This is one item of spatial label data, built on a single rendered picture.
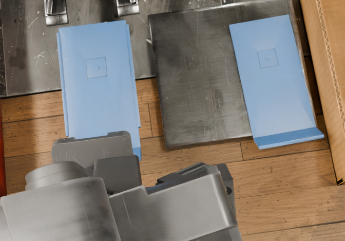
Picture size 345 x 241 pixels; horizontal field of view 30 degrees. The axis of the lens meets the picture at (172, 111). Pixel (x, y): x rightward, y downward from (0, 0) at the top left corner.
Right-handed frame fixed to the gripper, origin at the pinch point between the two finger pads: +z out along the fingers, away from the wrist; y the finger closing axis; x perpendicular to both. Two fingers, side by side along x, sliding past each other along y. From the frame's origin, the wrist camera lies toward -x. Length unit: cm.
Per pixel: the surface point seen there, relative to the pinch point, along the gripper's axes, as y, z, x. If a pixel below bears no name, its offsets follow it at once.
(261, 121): -1.0, 8.2, -17.3
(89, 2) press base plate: 12.8, 20.1, 0.2
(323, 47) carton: 6.5, 8.0, -24.6
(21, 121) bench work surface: 1.1, 13.3, 9.5
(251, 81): 3.0, 10.7, -17.0
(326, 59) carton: 5.3, 7.3, -24.6
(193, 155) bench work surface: -4.4, 9.3, -9.5
